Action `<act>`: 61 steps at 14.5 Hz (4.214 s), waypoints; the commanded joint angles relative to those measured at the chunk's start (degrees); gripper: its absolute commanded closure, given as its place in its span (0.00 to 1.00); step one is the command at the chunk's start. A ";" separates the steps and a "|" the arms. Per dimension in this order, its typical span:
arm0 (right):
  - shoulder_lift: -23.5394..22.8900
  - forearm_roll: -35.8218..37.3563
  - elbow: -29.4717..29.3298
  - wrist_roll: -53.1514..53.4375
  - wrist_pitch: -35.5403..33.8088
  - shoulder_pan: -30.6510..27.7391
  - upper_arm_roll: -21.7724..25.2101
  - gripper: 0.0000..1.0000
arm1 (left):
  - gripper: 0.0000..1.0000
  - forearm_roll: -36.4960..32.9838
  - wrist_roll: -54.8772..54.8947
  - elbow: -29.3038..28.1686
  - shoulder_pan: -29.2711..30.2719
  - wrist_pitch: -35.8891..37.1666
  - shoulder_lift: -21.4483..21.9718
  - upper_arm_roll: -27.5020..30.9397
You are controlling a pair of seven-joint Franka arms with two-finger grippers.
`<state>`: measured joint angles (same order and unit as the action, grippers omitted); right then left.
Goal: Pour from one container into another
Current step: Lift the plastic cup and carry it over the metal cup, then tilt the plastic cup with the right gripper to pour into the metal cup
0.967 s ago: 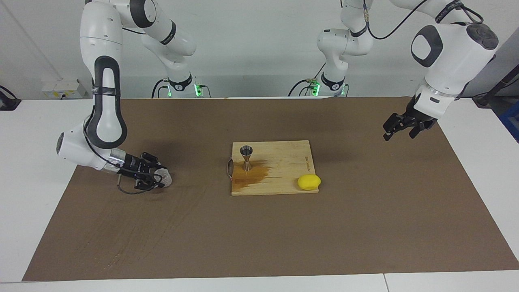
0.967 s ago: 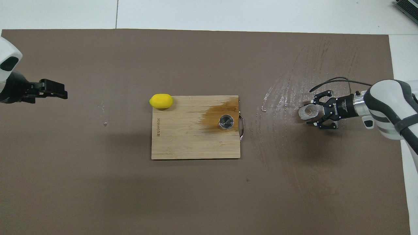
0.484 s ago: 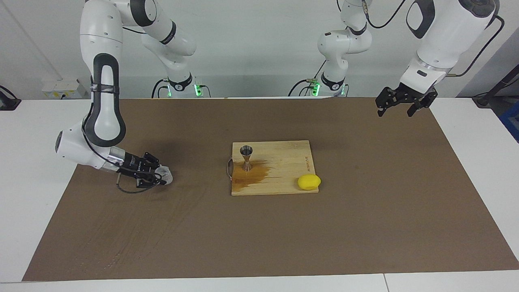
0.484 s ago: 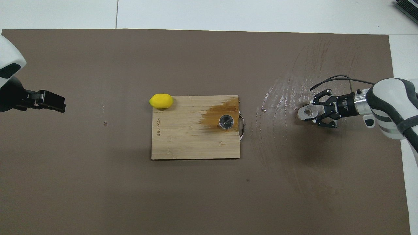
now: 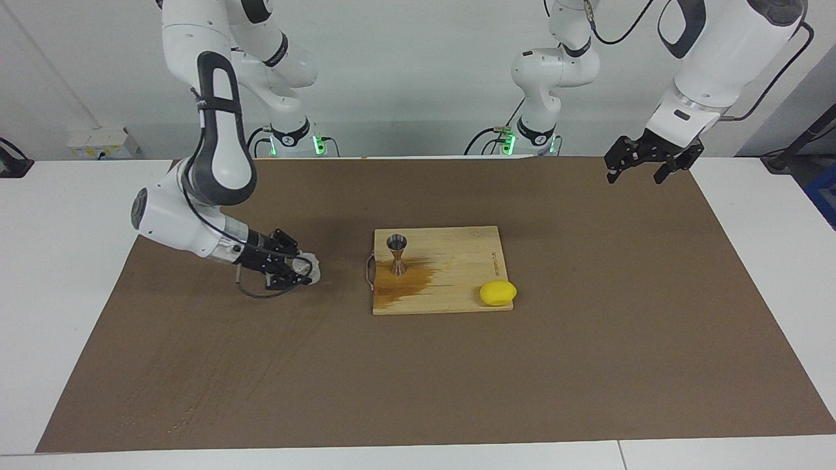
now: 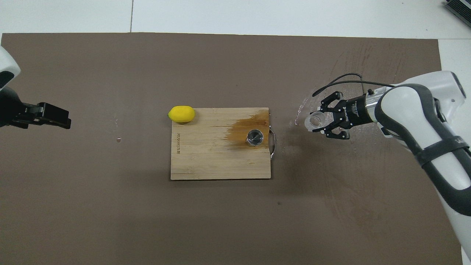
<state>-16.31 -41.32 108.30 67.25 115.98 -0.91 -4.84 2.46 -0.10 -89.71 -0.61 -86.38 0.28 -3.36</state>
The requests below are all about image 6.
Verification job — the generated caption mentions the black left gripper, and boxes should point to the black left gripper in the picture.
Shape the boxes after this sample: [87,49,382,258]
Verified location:
[0,86,71,129]

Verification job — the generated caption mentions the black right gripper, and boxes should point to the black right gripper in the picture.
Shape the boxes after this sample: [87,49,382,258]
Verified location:
[319,91,376,140]

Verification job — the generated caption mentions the clear plastic cup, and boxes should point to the clear plastic cup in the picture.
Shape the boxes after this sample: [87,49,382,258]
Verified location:
[304,112,328,132]

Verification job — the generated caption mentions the steel jigger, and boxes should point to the steel jigger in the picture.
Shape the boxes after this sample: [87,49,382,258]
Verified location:
[246,129,264,147]

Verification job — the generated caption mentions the brown table mat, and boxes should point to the brown table mat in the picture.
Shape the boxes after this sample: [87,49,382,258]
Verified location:
[0,32,463,265]

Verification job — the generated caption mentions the yellow lemon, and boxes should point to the yellow lemon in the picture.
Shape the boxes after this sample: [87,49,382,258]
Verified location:
[168,106,196,123]

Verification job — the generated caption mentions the wooden cutting board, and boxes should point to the wooden cutting board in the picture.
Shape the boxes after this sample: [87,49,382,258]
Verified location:
[170,107,276,180]

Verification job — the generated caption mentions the grey ribbed device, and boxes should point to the grey ribbed device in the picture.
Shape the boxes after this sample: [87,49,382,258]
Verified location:
[443,0,471,28]

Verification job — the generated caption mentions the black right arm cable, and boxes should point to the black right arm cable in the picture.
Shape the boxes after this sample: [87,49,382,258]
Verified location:
[312,73,396,98]

